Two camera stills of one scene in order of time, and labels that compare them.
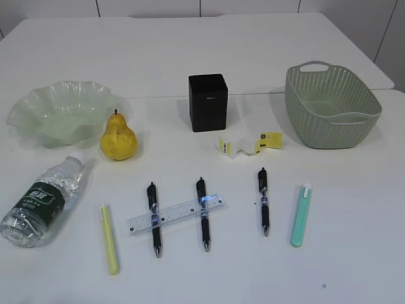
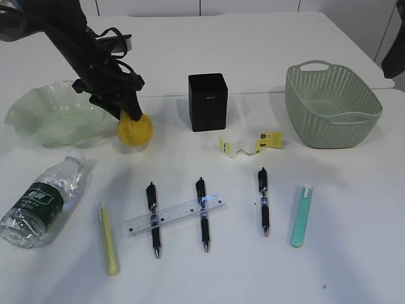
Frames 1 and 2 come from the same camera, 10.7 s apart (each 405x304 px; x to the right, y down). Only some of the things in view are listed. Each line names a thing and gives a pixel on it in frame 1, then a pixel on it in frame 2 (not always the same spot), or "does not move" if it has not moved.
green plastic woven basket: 330,106 does not move
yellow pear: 118,141 -> 135,133
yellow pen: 109,239 does not move
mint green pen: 304,194 does not move
